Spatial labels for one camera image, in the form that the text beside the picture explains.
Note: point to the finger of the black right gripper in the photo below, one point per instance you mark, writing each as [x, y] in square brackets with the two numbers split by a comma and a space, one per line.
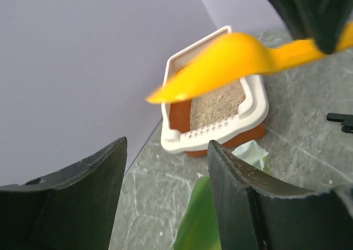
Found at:
[321, 20]

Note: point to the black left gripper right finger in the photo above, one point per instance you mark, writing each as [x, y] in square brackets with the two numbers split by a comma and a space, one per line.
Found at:
[257, 211]

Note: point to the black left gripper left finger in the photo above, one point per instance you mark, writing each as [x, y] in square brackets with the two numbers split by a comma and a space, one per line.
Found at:
[73, 208]

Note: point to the yellow plastic scoop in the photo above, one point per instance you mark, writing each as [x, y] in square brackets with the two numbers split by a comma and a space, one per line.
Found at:
[230, 57]

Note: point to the black bag clip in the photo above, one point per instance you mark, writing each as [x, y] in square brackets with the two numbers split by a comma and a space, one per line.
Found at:
[346, 121]

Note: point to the white orange litter box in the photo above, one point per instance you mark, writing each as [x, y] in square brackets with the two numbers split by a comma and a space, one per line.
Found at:
[246, 124]

